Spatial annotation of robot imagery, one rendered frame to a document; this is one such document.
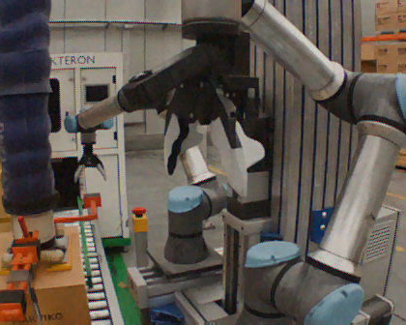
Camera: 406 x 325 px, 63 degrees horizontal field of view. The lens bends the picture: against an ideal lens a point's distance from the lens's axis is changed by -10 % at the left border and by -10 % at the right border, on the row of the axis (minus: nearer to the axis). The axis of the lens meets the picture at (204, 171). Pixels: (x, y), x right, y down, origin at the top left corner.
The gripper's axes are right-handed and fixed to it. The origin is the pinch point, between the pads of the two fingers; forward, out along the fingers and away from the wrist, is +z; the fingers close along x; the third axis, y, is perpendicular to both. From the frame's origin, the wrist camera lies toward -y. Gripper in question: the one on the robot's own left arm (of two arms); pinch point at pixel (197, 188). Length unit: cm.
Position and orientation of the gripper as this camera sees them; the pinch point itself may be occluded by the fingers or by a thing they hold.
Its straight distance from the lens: 46.5
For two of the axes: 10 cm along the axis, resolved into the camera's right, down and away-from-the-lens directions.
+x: -6.2, -1.7, 7.7
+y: 7.9, -1.3, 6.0
